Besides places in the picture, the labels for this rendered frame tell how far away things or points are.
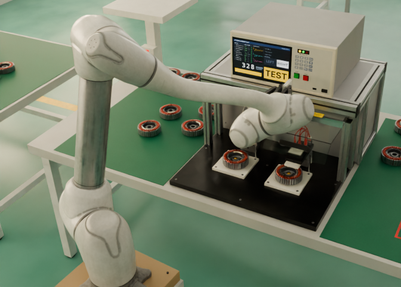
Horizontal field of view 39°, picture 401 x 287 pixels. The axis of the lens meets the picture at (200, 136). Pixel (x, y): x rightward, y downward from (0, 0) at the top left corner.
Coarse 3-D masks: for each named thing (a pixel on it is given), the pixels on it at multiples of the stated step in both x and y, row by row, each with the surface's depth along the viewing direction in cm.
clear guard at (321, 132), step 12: (312, 120) 213; (324, 120) 212; (336, 120) 212; (288, 132) 206; (300, 132) 206; (312, 132) 205; (324, 132) 205; (336, 132) 205; (264, 144) 208; (276, 144) 206; (312, 144) 201; (324, 144) 200; (300, 156) 202; (312, 156) 200; (324, 156) 199
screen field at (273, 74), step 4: (264, 68) 225; (268, 68) 224; (264, 72) 226; (268, 72) 225; (272, 72) 224; (276, 72) 223; (280, 72) 222; (284, 72) 221; (288, 72) 220; (264, 76) 227; (268, 76) 226; (272, 76) 225; (276, 76) 224; (280, 76) 223; (284, 76) 222; (276, 80) 224; (280, 80) 224; (284, 80) 223
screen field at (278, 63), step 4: (264, 60) 223; (268, 60) 222; (272, 60) 221; (276, 60) 220; (280, 60) 219; (268, 64) 223; (272, 64) 222; (276, 64) 221; (280, 64) 220; (284, 64) 219; (288, 64) 218
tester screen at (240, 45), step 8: (240, 40) 224; (240, 48) 226; (248, 48) 224; (256, 48) 222; (264, 48) 220; (272, 48) 218; (280, 48) 216; (288, 48) 215; (240, 56) 228; (248, 56) 226; (256, 56) 224; (264, 56) 222; (272, 56) 220; (280, 56) 218; (288, 56) 216; (240, 64) 230; (256, 64) 226; (264, 64) 224; (240, 72) 231; (272, 80) 226
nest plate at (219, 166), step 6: (228, 150) 248; (222, 156) 245; (222, 162) 241; (252, 162) 240; (216, 168) 237; (222, 168) 237; (228, 168) 237; (246, 168) 236; (228, 174) 235; (234, 174) 233; (240, 174) 233; (246, 174) 234
